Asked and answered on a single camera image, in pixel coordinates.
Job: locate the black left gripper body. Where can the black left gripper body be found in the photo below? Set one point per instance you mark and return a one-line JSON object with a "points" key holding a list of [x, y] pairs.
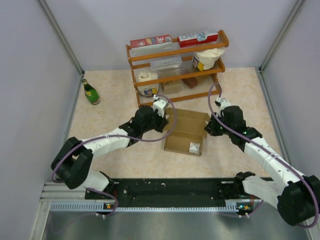
{"points": [[156, 123]]}

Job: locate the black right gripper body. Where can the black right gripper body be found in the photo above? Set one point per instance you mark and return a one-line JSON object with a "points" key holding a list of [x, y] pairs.
{"points": [[215, 130]]}

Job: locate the small clear plastic bag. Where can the small clear plastic bag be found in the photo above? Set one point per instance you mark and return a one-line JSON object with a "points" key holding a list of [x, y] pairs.
{"points": [[194, 148]]}

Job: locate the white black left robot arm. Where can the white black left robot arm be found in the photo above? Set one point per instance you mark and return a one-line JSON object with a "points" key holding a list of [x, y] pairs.
{"points": [[72, 165]]}

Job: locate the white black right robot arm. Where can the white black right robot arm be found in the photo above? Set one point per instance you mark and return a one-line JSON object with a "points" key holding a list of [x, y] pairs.
{"points": [[272, 162]]}

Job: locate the red foil wrap box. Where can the red foil wrap box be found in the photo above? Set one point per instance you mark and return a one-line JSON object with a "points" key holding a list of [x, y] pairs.
{"points": [[151, 42]]}

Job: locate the red white toothpaste box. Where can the red white toothpaste box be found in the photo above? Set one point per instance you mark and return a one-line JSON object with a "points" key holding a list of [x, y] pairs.
{"points": [[197, 38]]}

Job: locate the white bag lower shelf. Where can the white bag lower shelf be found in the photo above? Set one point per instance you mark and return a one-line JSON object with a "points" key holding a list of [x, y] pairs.
{"points": [[149, 89]]}

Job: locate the white bag shelf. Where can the white bag shelf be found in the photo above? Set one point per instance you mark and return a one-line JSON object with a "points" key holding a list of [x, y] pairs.
{"points": [[205, 60], [149, 89]]}

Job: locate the red brown brick block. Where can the red brown brick block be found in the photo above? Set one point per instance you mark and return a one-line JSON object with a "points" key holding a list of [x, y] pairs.
{"points": [[191, 82]]}

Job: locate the green glass bottle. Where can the green glass bottle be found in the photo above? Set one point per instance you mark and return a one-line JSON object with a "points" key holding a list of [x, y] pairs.
{"points": [[90, 92]]}

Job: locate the clear plastic container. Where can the clear plastic container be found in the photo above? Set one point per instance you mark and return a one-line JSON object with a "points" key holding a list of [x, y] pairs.
{"points": [[166, 63]]}

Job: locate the white bag upper shelf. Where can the white bag upper shelf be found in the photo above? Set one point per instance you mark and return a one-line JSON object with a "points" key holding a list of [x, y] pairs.
{"points": [[205, 60]]}

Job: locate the orange wooden shelf rack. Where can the orange wooden shelf rack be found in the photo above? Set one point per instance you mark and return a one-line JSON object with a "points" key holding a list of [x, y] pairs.
{"points": [[139, 60]]}

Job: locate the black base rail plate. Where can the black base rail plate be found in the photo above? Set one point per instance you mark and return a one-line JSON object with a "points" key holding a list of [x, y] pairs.
{"points": [[129, 193]]}

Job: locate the aluminium frame rail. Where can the aluminium frame rail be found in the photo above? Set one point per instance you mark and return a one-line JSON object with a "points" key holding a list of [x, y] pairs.
{"points": [[60, 192]]}

